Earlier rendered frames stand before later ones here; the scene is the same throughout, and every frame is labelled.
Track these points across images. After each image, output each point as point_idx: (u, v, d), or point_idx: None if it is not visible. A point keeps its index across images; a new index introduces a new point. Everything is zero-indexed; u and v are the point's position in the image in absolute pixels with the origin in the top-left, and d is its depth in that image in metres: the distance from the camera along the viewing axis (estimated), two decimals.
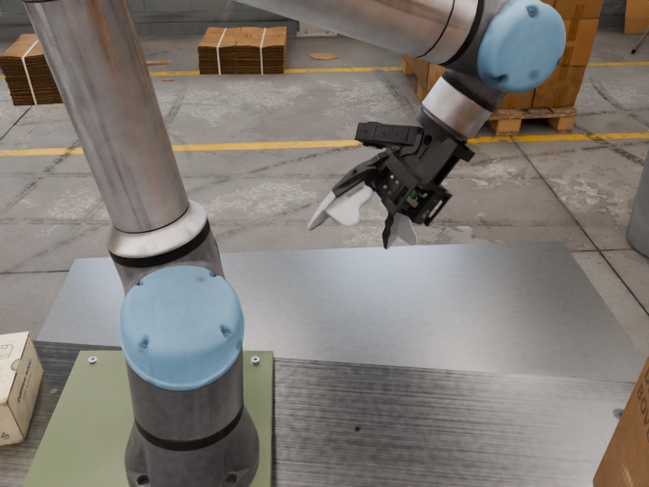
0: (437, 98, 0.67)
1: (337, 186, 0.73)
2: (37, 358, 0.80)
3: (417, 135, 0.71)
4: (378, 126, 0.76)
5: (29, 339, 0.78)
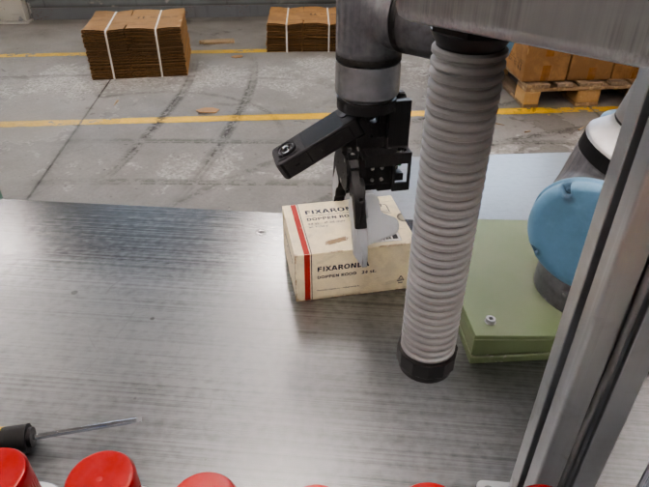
0: (375, 87, 0.64)
1: (358, 221, 0.71)
2: None
3: (361, 124, 0.69)
4: (308, 150, 0.69)
5: (391, 202, 0.85)
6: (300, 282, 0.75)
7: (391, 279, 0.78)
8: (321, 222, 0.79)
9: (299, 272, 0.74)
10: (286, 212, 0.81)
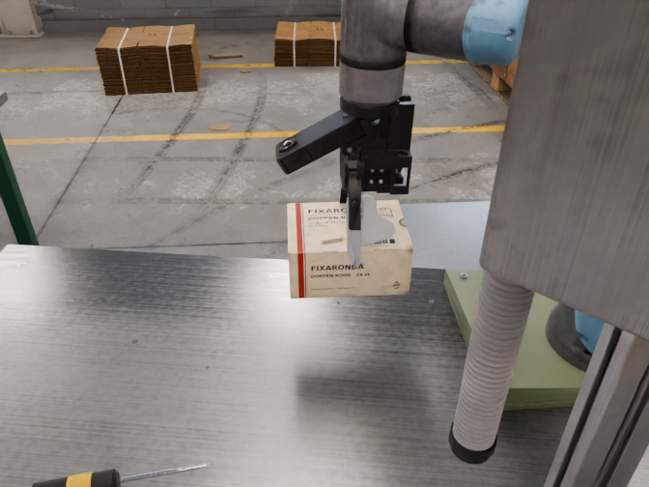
0: (375, 89, 0.64)
1: (352, 223, 0.71)
2: None
3: (362, 125, 0.69)
4: (308, 147, 0.70)
5: (398, 207, 0.84)
6: (295, 280, 0.76)
7: (386, 284, 0.77)
8: (322, 222, 0.79)
9: (294, 270, 0.75)
10: (290, 210, 0.82)
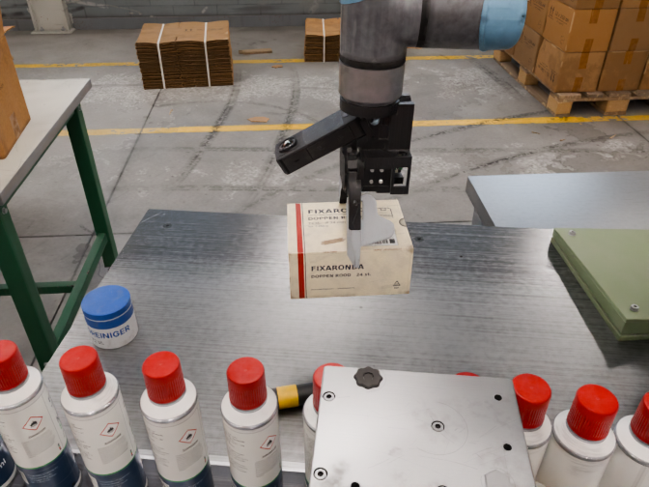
0: (375, 89, 0.64)
1: (352, 223, 0.71)
2: None
3: (362, 125, 0.69)
4: (308, 147, 0.70)
5: (398, 207, 0.84)
6: (295, 280, 0.76)
7: (386, 284, 0.77)
8: (322, 222, 0.79)
9: (294, 270, 0.75)
10: (290, 210, 0.82)
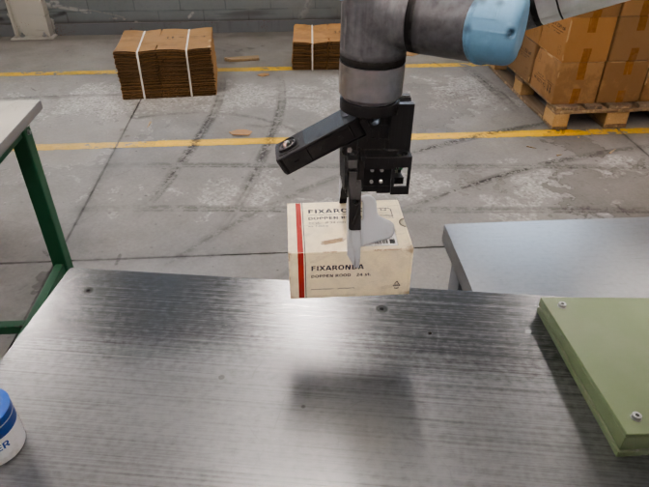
0: (375, 89, 0.64)
1: (352, 223, 0.71)
2: None
3: (362, 125, 0.69)
4: (308, 147, 0.70)
5: (398, 207, 0.84)
6: (295, 280, 0.76)
7: (386, 284, 0.77)
8: (322, 222, 0.79)
9: (294, 270, 0.75)
10: (290, 210, 0.82)
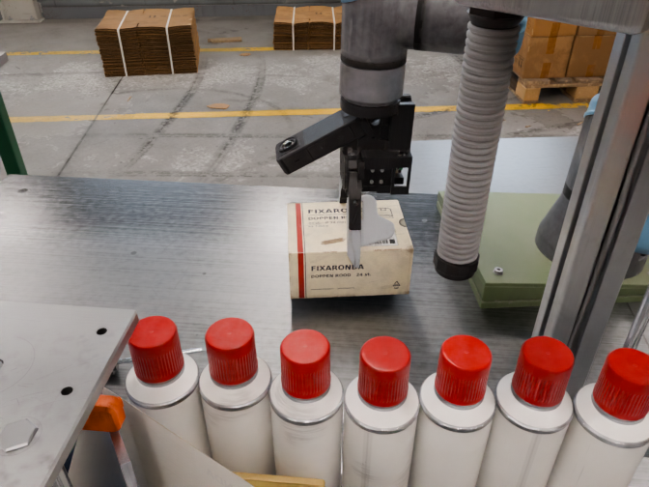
0: (376, 89, 0.64)
1: (352, 223, 0.71)
2: None
3: (363, 125, 0.69)
4: (308, 147, 0.70)
5: (398, 207, 0.84)
6: (295, 280, 0.76)
7: (386, 284, 0.77)
8: (322, 222, 0.79)
9: (294, 270, 0.75)
10: (290, 210, 0.82)
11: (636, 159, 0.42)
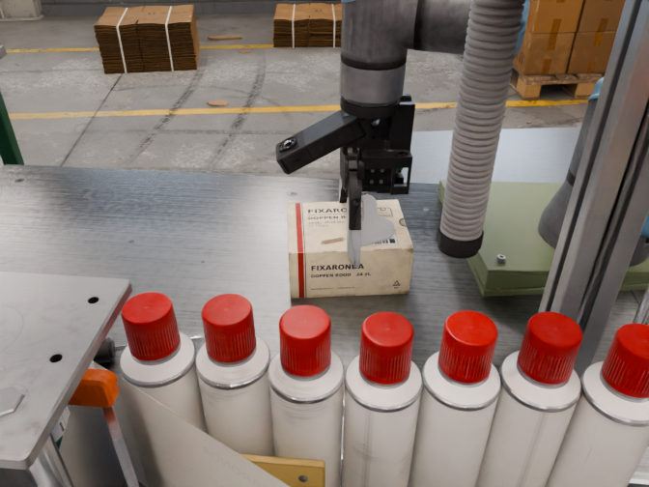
0: (376, 89, 0.64)
1: (352, 223, 0.71)
2: None
3: (363, 125, 0.69)
4: (308, 147, 0.70)
5: (398, 207, 0.84)
6: (295, 280, 0.76)
7: (386, 284, 0.77)
8: (322, 222, 0.79)
9: (294, 269, 0.75)
10: (290, 210, 0.82)
11: (646, 132, 0.41)
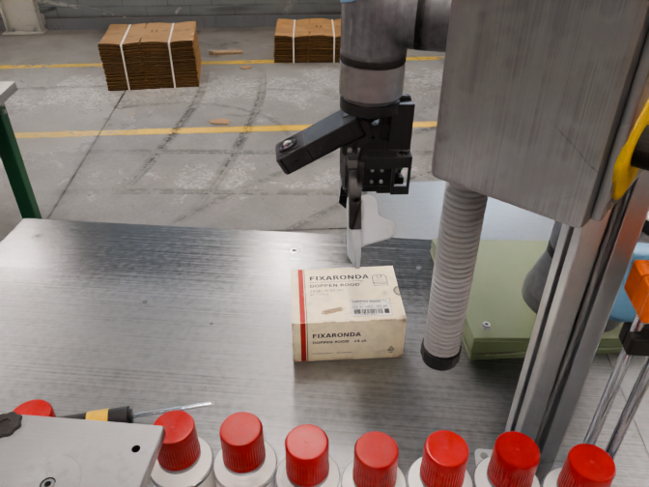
0: (375, 89, 0.64)
1: (352, 221, 0.70)
2: None
3: (362, 125, 0.69)
4: (308, 147, 0.70)
5: (392, 272, 0.91)
6: (297, 346, 0.83)
7: (381, 349, 0.84)
8: (323, 290, 0.86)
9: (296, 337, 0.82)
10: (293, 276, 0.89)
11: (599, 269, 0.48)
